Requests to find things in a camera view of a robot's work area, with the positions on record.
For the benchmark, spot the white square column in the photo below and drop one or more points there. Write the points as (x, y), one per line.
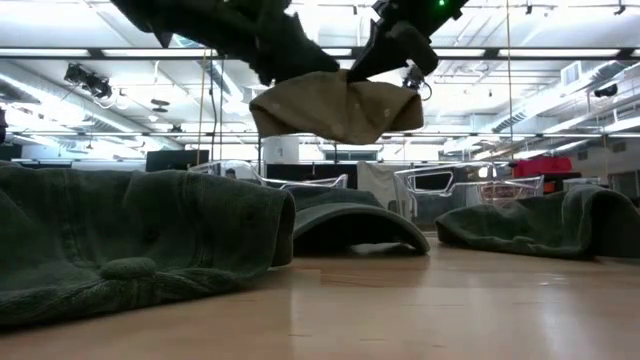
(281, 149)

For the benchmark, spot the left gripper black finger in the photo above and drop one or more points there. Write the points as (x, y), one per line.
(295, 57)

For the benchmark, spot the grey draped cloth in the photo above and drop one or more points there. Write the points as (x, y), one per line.
(377, 182)

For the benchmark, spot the dark green fabric hat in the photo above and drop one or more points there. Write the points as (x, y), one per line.
(540, 225)
(345, 217)
(125, 235)

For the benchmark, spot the black computer monitor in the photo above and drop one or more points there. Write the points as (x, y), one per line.
(177, 160)

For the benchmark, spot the black ceiling-mounted camera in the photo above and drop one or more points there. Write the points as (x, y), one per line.
(89, 80)

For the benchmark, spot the clear plastic bin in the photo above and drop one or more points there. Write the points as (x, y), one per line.
(465, 190)

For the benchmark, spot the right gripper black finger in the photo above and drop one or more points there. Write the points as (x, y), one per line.
(377, 57)
(417, 47)

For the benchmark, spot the tan fabric hat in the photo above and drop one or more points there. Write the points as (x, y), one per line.
(330, 110)

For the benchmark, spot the person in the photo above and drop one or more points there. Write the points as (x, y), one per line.
(230, 173)

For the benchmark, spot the black overhead frame bar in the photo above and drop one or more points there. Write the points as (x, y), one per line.
(525, 52)

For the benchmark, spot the red storage box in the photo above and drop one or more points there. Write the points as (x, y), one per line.
(542, 166)

